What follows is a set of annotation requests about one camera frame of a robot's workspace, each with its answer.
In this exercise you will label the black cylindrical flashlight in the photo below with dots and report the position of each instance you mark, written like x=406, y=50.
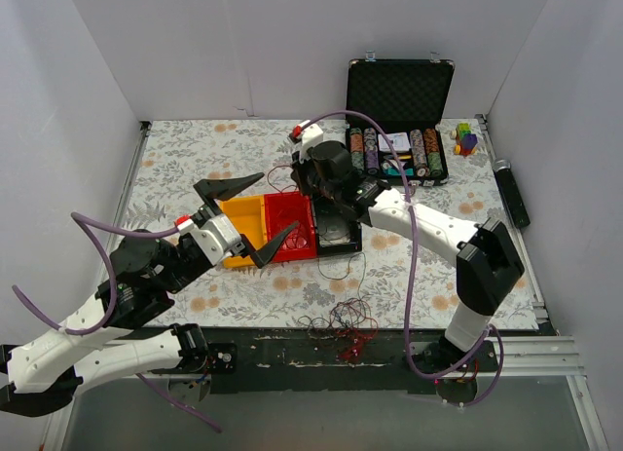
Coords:
x=510, y=194

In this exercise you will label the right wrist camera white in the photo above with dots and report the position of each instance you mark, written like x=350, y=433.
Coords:
x=305, y=136

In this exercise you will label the floral table mat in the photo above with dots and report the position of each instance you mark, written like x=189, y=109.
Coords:
x=400, y=284

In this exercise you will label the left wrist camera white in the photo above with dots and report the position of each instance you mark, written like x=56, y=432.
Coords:
x=217, y=238

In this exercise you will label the black poker chip case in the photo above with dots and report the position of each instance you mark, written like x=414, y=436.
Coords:
x=400, y=95

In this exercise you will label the yellow plastic bin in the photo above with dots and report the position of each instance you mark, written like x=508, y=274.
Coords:
x=248, y=216

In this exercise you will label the white playing card deck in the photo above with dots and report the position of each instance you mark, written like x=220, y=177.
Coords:
x=399, y=142

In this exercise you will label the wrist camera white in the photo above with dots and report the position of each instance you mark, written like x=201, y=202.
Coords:
x=217, y=238
x=305, y=136

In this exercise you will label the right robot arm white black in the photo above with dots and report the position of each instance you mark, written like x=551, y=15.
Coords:
x=487, y=262

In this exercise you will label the black plastic bin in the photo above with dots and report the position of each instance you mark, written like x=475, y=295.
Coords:
x=334, y=234

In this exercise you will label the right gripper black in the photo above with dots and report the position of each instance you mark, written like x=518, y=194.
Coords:
x=302, y=173

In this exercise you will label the colourful toy block train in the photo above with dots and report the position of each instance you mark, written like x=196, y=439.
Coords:
x=465, y=140

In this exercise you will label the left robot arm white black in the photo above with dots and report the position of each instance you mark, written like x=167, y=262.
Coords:
x=144, y=270

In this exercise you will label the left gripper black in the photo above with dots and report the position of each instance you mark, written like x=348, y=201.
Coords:
x=244, y=248

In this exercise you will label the aluminium frame rail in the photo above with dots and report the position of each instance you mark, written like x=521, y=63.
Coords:
x=541, y=356

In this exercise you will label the red plastic bin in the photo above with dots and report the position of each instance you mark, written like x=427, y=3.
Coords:
x=281, y=210

